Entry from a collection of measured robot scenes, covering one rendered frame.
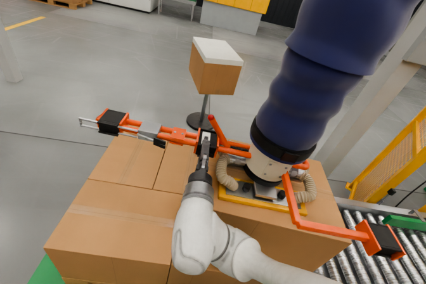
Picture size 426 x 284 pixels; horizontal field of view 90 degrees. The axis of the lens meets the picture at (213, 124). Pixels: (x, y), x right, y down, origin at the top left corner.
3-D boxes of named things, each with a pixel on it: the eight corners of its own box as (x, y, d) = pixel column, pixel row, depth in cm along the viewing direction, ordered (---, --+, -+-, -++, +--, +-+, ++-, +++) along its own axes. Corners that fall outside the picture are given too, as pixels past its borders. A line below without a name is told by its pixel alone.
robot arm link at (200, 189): (179, 212, 61) (182, 194, 66) (210, 217, 62) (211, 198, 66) (182, 193, 55) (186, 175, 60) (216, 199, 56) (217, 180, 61)
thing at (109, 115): (129, 122, 82) (129, 112, 79) (121, 135, 76) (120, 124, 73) (107, 118, 81) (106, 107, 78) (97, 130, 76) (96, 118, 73)
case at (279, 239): (286, 205, 130) (320, 161, 106) (300, 281, 98) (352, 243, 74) (192, 181, 128) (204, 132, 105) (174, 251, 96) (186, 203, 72)
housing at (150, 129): (161, 132, 83) (162, 123, 80) (156, 143, 77) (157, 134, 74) (143, 128, 82) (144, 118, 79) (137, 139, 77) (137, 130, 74)
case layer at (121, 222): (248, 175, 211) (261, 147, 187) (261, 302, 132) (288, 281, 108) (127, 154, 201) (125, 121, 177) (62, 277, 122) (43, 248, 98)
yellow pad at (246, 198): (298, 194, 87) (304, 186, 84) (305, 217, 79) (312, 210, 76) (219, 177, 84) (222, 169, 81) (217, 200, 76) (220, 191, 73)
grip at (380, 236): (377, 231, 68) (388, 224, 65) (393, 261, 61) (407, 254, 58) (354, 227, 68) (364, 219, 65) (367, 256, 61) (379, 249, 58)
